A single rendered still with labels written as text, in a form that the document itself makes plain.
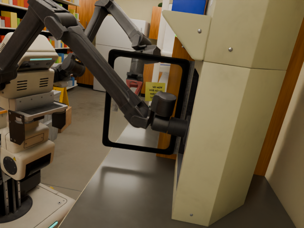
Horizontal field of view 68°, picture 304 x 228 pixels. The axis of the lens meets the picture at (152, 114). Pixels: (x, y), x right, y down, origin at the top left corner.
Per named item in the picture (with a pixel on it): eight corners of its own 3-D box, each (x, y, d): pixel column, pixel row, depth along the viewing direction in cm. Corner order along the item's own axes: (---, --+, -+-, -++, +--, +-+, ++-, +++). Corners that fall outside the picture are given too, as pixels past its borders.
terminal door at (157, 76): (173, 155, 96) (191, 59, 84) (101, 145, 96) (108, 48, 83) (173, 154, 97) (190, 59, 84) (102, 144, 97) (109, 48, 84)
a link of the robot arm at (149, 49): (145, 45, 103) (133, 35, 96) (167, 40, 96) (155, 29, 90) (140, 69, 101) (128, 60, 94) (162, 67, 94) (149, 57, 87)
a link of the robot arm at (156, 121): (150, 123, 78) (148, 132, 73) (154, 106, 75) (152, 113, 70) (170, 128, 77) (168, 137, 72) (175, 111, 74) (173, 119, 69)
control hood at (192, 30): (196, 54, 84) (201, 26, 81) (203, 61, 54) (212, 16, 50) (165, 50, 85) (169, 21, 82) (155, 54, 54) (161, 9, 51)
